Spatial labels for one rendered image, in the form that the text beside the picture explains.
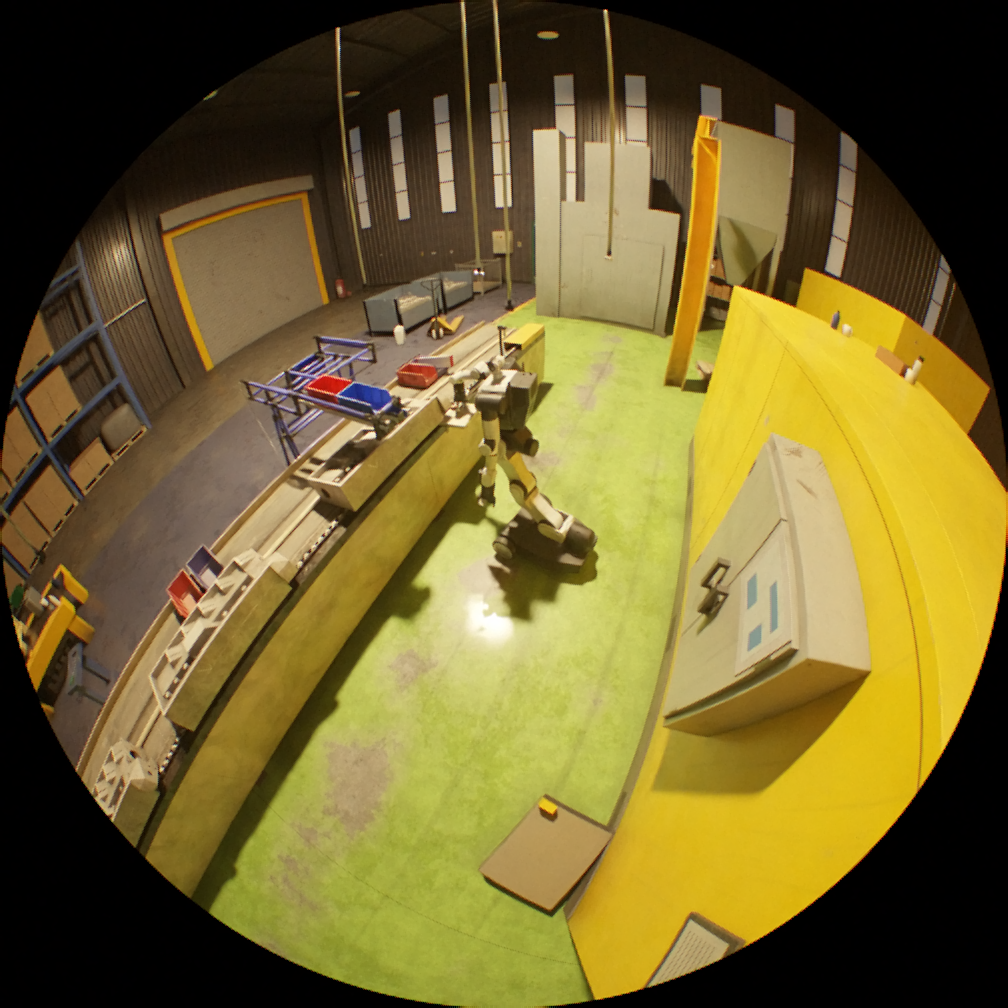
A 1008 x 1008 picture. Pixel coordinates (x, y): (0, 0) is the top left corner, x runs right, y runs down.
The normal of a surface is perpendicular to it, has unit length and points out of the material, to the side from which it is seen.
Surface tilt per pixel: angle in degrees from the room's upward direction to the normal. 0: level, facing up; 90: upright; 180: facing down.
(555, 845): 0
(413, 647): 0
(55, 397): 90
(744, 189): 90
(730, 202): 90
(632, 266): 90
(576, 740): 0
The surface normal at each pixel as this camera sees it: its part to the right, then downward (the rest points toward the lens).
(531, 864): -0.04, -0.68
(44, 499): 0.91, 0.28
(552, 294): -0.42, 0.68
